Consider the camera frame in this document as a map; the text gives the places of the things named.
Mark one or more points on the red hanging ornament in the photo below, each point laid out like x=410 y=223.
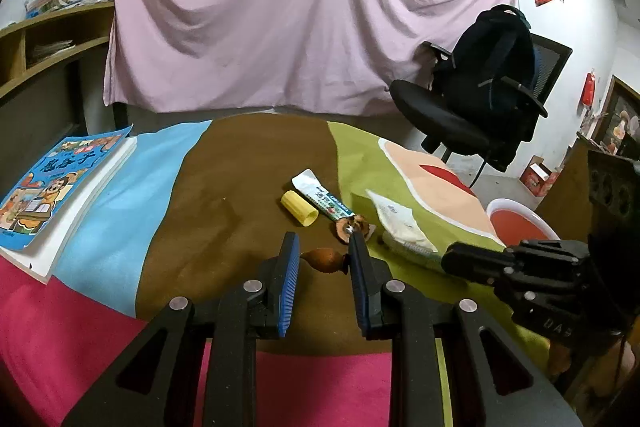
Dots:
x=588 y=89

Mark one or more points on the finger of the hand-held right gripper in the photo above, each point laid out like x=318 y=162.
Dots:
x=475 y=262

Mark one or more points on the brown walnut shell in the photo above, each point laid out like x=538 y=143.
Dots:
x=345 y=229

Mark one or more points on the dark blue backpack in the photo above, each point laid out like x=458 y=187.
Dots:
x=480 y=72

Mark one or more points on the pink hanging bed sheet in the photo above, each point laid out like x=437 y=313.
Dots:
x=300 y=7

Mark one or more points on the green white wrapper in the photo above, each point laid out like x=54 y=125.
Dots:
x=412 y=253

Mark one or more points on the white toothpaste tube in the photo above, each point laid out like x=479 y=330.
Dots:
x=322 y=199

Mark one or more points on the white paper packet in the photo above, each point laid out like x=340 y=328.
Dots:
x=400 y=222

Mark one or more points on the wooden desk shelf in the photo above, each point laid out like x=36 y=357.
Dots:
x=45 y=77

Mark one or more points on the black office chair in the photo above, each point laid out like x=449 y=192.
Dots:
x=450 y=122

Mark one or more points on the brown wooden cabinet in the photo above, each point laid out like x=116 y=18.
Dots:
x=570 y=192

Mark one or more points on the red cardboard box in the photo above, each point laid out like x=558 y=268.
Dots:
x=540 y=174

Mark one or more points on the papers in shelf compartment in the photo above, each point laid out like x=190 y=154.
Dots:
x=50 y=49

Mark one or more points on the yellow plastic cap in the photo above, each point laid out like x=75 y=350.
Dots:
x=299 y=208

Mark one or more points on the red basin with white rim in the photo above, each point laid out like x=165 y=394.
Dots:
x=515 y=222

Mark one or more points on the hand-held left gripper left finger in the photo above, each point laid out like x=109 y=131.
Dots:
x=289 y=287

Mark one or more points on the blue children's book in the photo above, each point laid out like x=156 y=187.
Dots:
x=55 y=187

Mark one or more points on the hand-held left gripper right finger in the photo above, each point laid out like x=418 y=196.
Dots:
x=359 y=287

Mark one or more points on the wooden framed picture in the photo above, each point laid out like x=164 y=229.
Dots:
x=620 y=117

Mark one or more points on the colourful patchwork blanket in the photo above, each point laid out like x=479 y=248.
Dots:
x=210 y=207

